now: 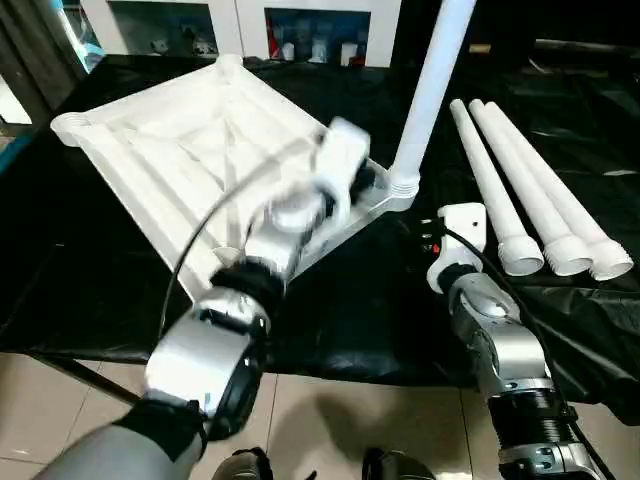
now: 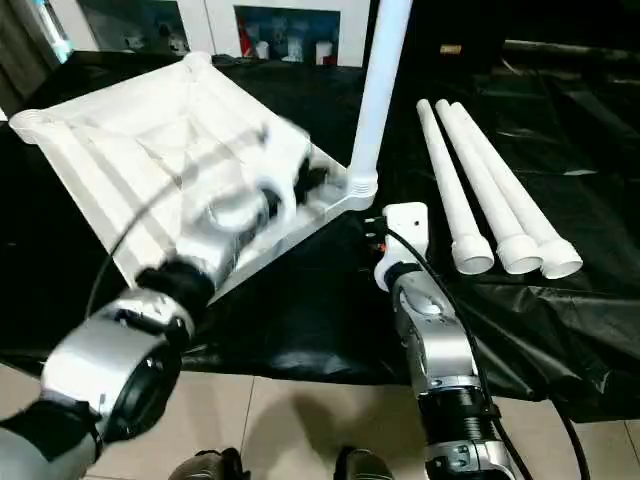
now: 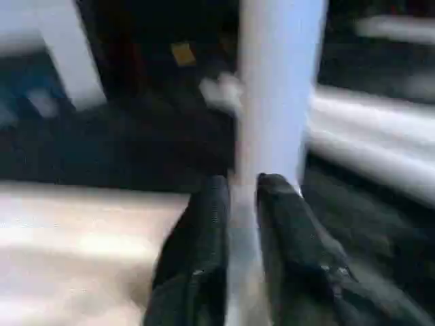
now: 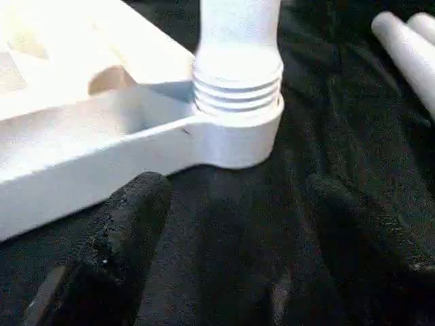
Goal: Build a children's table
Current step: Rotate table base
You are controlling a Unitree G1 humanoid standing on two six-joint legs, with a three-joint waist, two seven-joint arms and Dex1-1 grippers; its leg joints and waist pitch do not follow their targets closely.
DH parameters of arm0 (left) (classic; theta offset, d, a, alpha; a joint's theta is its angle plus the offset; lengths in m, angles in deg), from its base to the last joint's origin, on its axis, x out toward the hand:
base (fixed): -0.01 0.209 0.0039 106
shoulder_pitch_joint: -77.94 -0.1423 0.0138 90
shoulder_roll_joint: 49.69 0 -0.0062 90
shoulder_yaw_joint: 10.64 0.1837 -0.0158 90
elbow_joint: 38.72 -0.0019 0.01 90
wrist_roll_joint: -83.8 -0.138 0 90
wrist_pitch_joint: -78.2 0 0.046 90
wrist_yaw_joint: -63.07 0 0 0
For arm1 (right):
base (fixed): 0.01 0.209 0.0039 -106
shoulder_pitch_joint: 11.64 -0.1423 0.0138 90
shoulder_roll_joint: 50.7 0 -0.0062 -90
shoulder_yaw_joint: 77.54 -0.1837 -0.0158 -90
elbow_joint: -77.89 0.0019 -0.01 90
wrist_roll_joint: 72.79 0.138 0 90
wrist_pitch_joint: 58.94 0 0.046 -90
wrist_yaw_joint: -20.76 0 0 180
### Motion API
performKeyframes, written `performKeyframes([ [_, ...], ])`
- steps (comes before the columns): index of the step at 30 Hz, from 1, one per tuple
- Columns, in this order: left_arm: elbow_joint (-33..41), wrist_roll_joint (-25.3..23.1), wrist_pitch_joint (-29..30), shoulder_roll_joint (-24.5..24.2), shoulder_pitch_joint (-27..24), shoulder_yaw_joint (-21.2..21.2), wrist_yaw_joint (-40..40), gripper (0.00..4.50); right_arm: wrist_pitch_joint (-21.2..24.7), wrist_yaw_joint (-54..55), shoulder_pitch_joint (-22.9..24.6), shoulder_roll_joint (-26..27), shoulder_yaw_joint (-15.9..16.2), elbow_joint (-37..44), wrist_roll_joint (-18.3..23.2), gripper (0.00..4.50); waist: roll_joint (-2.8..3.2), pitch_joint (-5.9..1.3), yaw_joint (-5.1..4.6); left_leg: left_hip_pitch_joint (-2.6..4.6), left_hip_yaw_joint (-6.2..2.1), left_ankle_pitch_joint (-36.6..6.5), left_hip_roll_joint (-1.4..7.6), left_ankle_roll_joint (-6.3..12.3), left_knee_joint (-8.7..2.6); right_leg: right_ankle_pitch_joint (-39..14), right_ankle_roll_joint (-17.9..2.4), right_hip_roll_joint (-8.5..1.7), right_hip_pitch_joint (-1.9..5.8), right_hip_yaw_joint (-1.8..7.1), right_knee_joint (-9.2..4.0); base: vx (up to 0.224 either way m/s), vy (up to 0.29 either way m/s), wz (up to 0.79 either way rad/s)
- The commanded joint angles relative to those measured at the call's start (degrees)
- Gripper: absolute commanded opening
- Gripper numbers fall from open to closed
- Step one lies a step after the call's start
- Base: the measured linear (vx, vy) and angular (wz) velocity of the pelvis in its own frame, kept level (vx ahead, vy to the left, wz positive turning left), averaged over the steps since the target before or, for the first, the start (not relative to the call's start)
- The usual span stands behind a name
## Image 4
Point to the white plastic table top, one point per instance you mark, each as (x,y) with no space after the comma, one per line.
(81,115)

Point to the white plastic table leg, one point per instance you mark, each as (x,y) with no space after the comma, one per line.
(408,58)
(425,26)
(238,54)

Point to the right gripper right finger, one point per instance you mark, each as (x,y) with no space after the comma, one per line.
(374,251)

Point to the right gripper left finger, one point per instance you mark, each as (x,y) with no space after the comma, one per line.
(115,258)

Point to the black table mat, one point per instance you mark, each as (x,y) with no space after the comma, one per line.
(245,238)

